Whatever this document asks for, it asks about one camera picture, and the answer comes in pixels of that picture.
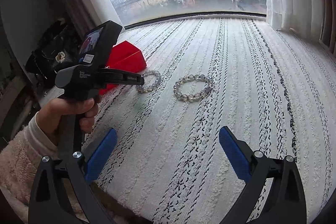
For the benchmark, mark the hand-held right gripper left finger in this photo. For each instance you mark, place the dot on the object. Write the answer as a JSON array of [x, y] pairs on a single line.
[[101, 153]]

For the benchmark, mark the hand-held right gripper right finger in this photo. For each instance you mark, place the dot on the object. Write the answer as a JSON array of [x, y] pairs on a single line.
[[233, 155]]

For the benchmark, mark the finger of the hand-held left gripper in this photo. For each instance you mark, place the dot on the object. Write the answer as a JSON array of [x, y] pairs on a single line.
[[126, 77]]

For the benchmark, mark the red box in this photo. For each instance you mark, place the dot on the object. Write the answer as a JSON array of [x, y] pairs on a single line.
[[126, 56]]

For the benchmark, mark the person's left hand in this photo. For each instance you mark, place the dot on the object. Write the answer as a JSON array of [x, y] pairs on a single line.
[[63, 113]]

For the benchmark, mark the black bag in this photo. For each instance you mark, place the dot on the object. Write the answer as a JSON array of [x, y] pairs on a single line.
[[52, 53]]

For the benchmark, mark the white black patterned blanket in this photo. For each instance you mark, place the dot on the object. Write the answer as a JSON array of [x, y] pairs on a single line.
[[223, 69]]

